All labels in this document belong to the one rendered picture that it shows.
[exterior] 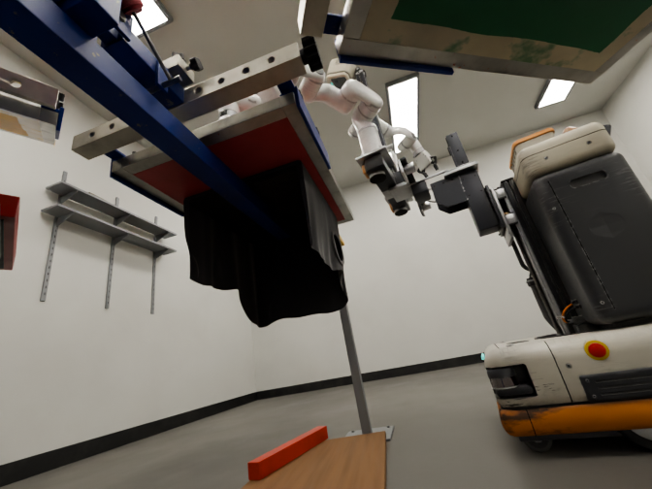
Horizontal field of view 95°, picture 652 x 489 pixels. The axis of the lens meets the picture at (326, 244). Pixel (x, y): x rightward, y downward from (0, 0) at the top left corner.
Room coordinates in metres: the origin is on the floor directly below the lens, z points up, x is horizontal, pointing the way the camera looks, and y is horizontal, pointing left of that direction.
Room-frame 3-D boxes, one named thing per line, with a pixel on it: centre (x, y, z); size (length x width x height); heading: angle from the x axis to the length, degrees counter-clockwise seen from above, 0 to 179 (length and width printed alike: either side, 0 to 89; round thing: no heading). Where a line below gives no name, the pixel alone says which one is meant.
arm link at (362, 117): (1.14, -0.30, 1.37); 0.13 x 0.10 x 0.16; 31
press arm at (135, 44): (0.47, 0.33, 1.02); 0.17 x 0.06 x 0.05; 167
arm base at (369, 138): (1.14, -0.30, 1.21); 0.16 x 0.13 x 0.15; 67
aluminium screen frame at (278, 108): (1.02, 0.21, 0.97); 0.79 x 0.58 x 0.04; 167
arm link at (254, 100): (0.83, 0.22, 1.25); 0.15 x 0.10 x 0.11; 121
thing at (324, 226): (1.04, 0.02, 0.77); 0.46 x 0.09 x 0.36; 167
